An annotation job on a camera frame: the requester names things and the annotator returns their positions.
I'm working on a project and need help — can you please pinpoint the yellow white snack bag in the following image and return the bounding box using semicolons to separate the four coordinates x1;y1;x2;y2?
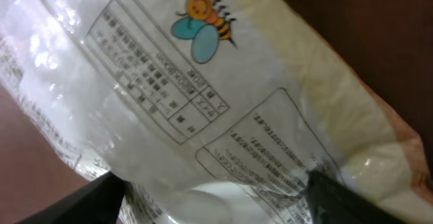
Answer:
1;0;432;223

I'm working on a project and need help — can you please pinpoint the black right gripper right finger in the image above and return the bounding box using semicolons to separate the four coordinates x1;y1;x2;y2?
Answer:
306;171;405;224

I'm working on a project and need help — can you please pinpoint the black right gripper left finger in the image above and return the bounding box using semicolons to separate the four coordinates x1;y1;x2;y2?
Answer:
18;172;126;224

